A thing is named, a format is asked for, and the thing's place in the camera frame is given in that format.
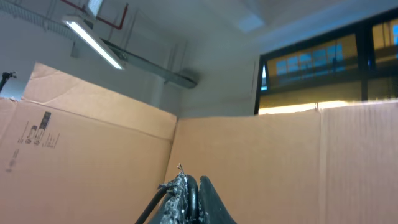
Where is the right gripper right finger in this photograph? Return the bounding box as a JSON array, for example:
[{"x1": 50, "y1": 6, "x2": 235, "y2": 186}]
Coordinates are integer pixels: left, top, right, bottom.
[{"x1": 198, "y1": 176, "x2": 236, "y2": 224}]

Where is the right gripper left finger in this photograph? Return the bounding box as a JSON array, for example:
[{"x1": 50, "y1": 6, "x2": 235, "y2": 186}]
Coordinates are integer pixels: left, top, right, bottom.
[{"x1": 149, "y1": 164, "x2": 188, "y2": 224}]

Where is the thick black USB-A cable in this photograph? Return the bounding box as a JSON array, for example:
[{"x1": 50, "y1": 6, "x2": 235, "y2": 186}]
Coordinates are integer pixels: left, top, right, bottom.
[{"x1": 134, "y1": 174, "x2": 200, "y2": 224}]

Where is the left cardboard panel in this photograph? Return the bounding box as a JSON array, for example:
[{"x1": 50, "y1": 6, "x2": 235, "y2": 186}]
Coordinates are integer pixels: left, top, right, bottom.
[{"x1": 1, "y1": 63, "x2": 177, "y2": 224}]

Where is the cardboard panel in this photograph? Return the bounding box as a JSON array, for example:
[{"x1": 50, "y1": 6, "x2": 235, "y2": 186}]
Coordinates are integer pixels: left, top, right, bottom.
[
  {"x1": 1, "y1": 63, "x2": 177, "y2": 224},
  {"x1": 165, "y1": 101, "x2": 397, "y2": 223}
]

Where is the right cardboard panel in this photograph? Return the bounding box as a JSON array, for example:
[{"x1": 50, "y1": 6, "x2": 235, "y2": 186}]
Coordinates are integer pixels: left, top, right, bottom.
[{"x1": 165, "y1": 101, "x2": 397, "y2": 223}]

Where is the ceiling fluorescent light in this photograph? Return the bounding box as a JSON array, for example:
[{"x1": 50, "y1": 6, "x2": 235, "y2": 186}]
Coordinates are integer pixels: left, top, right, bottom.
[{"x1": 62, "y1": 16, "x2": 125, "y2": 70}]

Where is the red ceiling pipe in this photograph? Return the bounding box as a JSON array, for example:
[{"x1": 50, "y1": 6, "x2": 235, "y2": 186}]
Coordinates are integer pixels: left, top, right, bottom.
[{"x1": 60, "y1": 0, "x2": 129, "y2": 30}]

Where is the dark framed window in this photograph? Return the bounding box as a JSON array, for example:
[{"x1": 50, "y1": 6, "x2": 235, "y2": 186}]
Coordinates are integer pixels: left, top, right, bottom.
[{"x1": 254, "y1": 9, "x2": 397, "y2": 114}]

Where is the grey ceiling duct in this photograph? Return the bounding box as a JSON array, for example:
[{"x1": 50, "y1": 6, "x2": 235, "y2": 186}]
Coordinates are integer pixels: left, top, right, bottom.
[{"x1": 102, "y1": 39, "x2": 199, "y2": 89}]

